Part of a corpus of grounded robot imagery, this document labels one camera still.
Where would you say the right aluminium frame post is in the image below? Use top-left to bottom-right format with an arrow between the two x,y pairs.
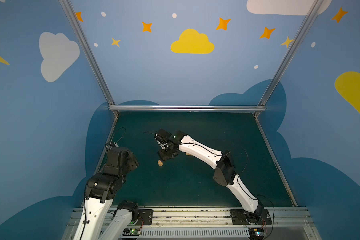
254,0 -> 325,119

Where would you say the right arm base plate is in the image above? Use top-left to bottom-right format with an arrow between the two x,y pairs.
230,209 -> 273,225

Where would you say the left aluminium frame post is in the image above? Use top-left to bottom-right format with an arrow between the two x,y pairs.
59,0 -> 115,107

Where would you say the controller board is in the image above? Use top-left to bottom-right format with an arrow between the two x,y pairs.
122,229 -> 142,238
248,228 -> 265,240

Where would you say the back aluminium frame bar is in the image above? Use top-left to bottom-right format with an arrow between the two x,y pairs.
109,105 -> 266,112

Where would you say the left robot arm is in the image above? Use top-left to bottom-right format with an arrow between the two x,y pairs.
74,147 -> 139,240

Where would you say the left controller board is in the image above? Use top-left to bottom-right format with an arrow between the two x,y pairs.
122,229 -> 142,238

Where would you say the aluminium front rail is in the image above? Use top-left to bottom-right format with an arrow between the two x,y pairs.
62,207 -> 321,240

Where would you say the aluminium frame post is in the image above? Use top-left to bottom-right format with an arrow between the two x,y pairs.
254,0 -> 325,119
59,0 -> 115,107

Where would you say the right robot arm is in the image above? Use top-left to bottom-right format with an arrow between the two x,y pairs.
155,129 -> 264,225

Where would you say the right controller board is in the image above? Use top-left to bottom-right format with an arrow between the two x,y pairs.
248,228 -> 265,240

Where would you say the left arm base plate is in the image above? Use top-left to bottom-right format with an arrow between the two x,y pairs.
135,209 -> 154,226

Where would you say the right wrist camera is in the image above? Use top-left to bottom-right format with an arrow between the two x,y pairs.
155,129 -> 172,149

